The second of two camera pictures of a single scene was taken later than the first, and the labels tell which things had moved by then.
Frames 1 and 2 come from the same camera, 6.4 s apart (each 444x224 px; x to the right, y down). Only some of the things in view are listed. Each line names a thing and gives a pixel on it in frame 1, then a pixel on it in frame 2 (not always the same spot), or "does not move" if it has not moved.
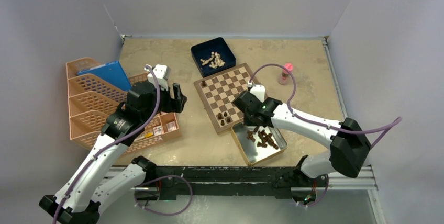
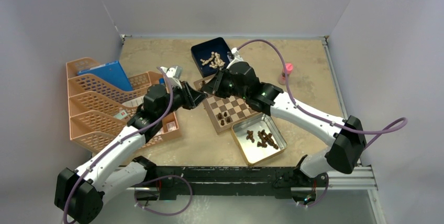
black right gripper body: [248, 120] -> [228, 88]
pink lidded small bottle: [283, 79] does not move
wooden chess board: [218, 92] does not move
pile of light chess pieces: [215, 57] does not move
